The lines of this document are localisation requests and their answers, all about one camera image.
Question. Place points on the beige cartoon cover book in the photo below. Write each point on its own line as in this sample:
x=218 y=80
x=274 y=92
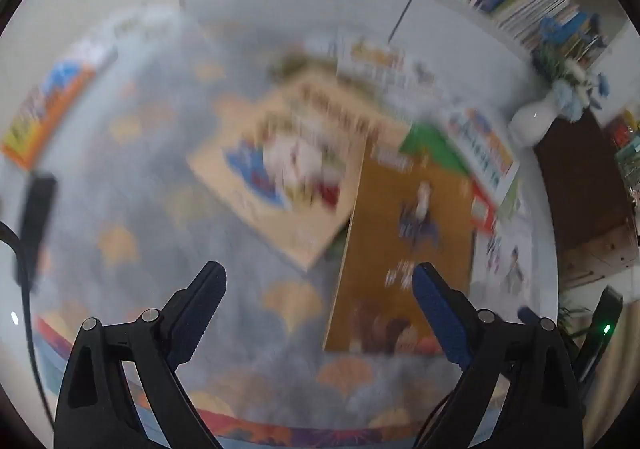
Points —
x=280 y=189

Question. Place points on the white book colourful title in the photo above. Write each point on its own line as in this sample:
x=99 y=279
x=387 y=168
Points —
x=482 y=144

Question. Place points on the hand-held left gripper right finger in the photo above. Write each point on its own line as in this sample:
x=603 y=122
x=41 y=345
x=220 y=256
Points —
x=440 y=314

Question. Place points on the white cover book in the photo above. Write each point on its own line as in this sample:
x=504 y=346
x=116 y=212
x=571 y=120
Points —
x=87 y=49

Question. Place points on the dark brown cabinet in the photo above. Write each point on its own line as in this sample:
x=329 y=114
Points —
x=580 y=189

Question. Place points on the blue white flowers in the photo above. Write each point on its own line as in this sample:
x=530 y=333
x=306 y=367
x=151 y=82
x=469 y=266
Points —
x=575 y=89

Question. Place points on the orange blue cartoon book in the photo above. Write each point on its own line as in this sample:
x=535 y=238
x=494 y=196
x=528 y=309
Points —
x=50 y=104

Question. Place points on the orange brown cover book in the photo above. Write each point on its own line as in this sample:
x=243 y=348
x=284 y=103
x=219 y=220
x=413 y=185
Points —
x=390 y=239

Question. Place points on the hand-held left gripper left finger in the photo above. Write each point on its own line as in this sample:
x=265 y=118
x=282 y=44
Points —
x=197 y=314

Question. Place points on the white vase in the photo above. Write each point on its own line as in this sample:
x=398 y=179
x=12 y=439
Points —
x=530 y=121

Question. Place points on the fan pattern table mat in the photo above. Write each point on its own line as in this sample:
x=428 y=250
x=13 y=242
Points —
x=150 y=209

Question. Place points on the white illustrated book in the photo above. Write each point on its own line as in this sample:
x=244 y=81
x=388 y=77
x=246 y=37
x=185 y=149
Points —
x=505 y=254

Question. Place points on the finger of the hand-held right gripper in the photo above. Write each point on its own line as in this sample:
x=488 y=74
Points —
x=526 y=314

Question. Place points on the red white book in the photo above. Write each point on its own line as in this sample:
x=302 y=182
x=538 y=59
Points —
x=482 y=209

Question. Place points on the green leafy plant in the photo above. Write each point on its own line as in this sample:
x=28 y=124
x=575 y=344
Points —
x=570 y=316

